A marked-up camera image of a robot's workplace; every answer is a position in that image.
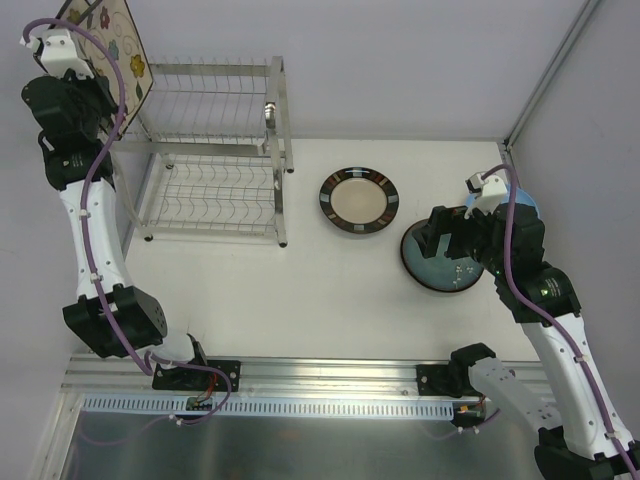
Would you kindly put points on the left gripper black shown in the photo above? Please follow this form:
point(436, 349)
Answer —
point(95, 80)

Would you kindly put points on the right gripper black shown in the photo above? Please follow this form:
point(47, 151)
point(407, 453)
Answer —
point(451, 236)

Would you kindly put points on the square floral plate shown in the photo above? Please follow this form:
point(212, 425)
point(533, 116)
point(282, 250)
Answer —
point(113, 25)
point(77, 11)

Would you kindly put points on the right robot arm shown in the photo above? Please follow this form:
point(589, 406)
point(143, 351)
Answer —
point(580, 436)

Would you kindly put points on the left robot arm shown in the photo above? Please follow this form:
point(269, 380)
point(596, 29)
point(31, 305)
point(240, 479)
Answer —
point(111, 315)

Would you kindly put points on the steel two-tier dish rack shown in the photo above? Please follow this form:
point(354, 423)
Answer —
point(216, 139)

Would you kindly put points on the teal round glazed plate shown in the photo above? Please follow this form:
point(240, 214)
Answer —
point(438, 273)

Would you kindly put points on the round plate dark patterned rim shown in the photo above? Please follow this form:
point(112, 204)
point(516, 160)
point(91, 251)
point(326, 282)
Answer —
point(359, 200)

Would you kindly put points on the light blue round plate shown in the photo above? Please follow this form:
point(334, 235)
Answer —
point(522, 197)

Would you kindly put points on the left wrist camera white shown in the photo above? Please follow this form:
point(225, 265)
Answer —
point(57, 53)

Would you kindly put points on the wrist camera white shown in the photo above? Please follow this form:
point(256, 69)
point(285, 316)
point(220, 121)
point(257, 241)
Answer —
point(57, 53)
point(487, 190)

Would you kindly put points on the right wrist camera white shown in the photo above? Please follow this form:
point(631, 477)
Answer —
point(487, 190)

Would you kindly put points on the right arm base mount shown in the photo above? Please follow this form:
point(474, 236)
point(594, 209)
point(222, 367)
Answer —
point(433, 380)

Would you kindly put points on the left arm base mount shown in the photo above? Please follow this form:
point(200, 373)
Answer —
point(185, 380)

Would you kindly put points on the aluminium mounting rail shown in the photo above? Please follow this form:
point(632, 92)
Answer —
point(262, 377)

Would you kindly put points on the white slotted cable duct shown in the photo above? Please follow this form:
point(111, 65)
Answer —
point(272, 407)

